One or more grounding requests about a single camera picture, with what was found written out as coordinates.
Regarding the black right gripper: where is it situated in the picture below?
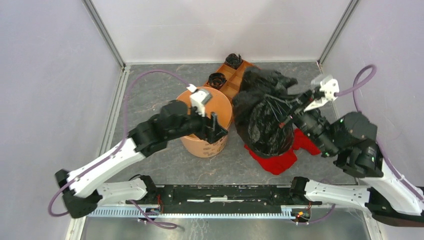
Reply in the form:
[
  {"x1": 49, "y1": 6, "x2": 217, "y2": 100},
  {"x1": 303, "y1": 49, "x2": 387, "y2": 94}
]
[{"x1": 261, "y1": 87, "x2": 338, "y2": 155}]

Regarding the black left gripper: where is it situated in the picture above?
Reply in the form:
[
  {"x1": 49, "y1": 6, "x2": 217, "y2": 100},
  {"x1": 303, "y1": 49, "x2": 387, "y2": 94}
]
[{"x1": 167, "y1": 103, "x2": 229, "y2": 144}]

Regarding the black plastic trash bag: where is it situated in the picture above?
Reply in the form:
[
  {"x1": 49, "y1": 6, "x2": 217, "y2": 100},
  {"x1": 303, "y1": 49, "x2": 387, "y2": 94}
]
[{"x1": 232, "y1": 66, "x2": 298, "y2": 159}]

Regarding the orange trash bin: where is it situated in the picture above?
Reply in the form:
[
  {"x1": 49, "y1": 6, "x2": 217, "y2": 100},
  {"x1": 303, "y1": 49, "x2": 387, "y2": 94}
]
[{"x1": 180, "y1": 86, "x2": 233, "y2": 158}]

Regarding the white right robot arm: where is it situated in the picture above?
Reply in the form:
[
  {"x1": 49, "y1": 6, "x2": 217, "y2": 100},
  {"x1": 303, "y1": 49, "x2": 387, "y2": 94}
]
[{"x1": 265, "y1": 95, "x2": 424, "y2": 228}]

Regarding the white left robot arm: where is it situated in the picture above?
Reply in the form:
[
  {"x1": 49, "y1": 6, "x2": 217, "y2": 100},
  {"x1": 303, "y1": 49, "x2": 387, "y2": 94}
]
[{"x1": 55, "y1": 100, "x2": 228, "y2": 219}]

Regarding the black orange rolled tie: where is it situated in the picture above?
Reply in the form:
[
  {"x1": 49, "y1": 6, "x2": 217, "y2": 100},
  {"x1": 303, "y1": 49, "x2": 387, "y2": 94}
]
[{"x1": 207, "y1": 72, "x2": 227, "y2": 90}]

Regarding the red cloth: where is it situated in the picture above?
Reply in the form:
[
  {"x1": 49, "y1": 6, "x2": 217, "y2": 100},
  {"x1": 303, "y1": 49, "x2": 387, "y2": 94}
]
[{"x1": 244, "y1": 129, "x2": 321, "y2": 175}]

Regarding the orange wooden compartment tray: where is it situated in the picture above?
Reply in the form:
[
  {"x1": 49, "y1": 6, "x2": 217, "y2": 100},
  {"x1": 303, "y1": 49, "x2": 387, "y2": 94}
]
[{"x1": 203, "y1": 60, "x2": 256, "y2": 103}]

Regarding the dark rolled tie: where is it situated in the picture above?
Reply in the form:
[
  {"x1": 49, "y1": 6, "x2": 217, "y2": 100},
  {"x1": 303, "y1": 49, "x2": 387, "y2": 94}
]
[{"x1": 224, "y1": 53, "x2": 243, "y2": 70}]

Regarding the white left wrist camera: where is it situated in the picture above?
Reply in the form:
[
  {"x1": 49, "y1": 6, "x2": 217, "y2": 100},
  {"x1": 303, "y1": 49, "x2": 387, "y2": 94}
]
[{"x1": 186, "y1": 83, "x2": 213, "y2": 117}]

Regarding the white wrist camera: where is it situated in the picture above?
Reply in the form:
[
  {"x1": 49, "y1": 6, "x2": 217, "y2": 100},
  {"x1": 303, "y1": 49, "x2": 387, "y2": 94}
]
[
  {"x1": 186, "y1": 83, "x2": 213, "y2": 117},
  {"x1": 304, "y1": 74, "x2": 340, "y2": 112}
]

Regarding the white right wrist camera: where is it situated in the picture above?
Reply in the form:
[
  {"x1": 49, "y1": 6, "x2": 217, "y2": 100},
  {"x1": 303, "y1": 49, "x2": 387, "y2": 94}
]
[{"x1": 304, "y1": 74, "x2": 340, "y2": 112}]

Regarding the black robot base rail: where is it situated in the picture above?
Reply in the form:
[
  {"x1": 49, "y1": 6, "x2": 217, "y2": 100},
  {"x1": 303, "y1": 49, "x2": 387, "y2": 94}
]
[{"x1": 136, "y1": 184, "x2": 321, "y2": 217}]

